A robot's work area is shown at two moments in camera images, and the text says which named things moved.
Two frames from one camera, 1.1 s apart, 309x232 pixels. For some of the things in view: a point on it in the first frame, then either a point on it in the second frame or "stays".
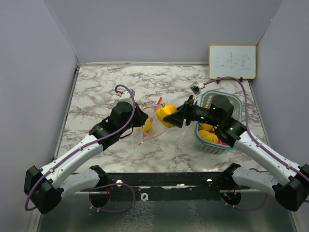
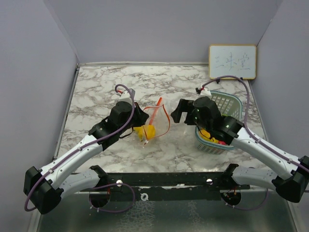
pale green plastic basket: x=206 y=136 stays
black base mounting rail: x=173 y=186 stays
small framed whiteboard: x=239 y=61 stays
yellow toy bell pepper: x=164 y=111 → x=150 y=131
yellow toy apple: x=148 y=125 → x=140 y=130
